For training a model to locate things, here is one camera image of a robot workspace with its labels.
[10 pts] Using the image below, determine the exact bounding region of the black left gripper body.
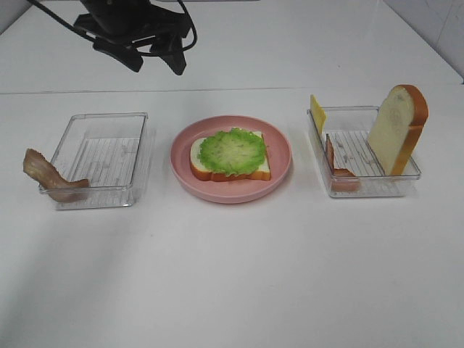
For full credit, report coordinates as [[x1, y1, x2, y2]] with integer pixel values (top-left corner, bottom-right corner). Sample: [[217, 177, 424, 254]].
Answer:
[[74, 0, 192, 44]]

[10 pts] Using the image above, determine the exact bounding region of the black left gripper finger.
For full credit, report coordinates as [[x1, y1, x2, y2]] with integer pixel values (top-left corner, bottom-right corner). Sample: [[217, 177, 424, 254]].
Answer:
[[93, 38, 143, 73], [149, 35, 186, 75]]

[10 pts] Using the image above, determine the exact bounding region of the green lettuce leaf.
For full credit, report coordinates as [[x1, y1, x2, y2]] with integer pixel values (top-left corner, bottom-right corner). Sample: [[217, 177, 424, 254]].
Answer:
[[198, 126, 270, 178]]

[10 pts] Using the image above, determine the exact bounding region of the bacon strip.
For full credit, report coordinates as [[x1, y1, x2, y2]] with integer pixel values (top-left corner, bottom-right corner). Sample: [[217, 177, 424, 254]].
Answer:
[[22, 149, 89, 203], [326, 134, 360, 192]]

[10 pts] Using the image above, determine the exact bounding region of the bread slice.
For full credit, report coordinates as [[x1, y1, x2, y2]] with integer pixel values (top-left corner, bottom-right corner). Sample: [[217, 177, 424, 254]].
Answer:
[[189, 130, 273, 183], [368, 84, 428, 176]]

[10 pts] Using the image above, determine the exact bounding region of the yellow cheese slice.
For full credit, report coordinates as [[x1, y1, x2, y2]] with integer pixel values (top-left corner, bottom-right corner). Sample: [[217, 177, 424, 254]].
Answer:
[[310, 94, 327, 136]]

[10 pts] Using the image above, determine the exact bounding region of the left clear plastic tray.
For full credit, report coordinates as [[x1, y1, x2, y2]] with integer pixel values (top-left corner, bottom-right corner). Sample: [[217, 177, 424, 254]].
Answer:
[[39, 112, 154, 210]]

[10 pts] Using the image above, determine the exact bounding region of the clear plastic tray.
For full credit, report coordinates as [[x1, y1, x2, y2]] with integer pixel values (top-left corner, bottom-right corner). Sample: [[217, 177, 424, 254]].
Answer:
[[39, 112, 154, 210], [307, 106, 421, 198]]

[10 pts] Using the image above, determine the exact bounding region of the pink round plate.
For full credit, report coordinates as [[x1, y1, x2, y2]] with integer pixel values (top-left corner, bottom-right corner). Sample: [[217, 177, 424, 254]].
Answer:
[[170, 115, 292, 204]]

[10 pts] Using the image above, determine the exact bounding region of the right clear plastic tray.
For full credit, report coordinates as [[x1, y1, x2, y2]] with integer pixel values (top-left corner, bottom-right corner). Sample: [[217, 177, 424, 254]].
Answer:
[[307, 106, 421, 198]]

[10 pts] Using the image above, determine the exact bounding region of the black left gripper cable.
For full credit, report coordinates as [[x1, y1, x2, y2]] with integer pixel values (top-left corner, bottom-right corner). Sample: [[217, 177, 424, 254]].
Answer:
[[27, 0, 199, 57]]

